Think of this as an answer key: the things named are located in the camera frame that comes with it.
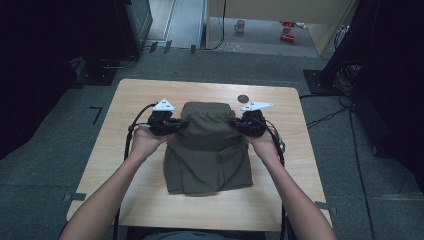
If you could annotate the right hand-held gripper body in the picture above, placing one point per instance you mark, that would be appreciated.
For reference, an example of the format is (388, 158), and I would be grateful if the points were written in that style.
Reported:
(255, 121)

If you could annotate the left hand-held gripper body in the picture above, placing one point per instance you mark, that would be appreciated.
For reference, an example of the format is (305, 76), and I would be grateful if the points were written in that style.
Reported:
(161, 121)

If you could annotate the olive green shorts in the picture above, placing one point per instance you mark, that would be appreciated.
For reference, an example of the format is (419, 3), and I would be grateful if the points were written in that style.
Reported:
(208, 156)

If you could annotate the person's left hand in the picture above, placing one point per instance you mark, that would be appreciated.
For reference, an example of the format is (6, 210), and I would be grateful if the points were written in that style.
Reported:
(146, 143)

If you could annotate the person's right hand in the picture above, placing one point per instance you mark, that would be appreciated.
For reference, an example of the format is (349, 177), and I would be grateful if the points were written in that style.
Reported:
(265, 146)

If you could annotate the black tape strip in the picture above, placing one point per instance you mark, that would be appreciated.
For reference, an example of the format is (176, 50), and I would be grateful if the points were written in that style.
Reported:
(153, 47)
(193, 49)

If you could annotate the red toy car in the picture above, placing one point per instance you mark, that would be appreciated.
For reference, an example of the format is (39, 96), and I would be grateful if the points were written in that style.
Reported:
(287, 37)

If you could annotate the beige mug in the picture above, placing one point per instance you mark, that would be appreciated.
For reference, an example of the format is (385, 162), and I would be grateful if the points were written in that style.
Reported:
(239, 26)

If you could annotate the red toy figure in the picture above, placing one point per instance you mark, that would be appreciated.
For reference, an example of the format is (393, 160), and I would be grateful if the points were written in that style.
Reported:
(287, 25)

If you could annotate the dark cabinet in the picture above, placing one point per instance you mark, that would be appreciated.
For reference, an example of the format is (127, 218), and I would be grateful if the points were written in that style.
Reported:
(133, 23)

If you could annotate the person's dark clothing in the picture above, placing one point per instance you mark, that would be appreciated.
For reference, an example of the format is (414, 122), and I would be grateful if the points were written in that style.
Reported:
(200, 235)

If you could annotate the grey tape strip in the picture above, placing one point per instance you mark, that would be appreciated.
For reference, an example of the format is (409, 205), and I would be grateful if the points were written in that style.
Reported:
(325, 206)
(75, 197)

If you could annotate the black curtain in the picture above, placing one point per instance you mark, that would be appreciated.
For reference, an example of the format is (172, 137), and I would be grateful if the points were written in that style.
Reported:
(30, 66)

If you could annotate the black stand base plate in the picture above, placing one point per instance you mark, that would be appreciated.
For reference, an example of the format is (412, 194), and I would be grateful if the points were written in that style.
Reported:
(318, 83)
(96, 76)

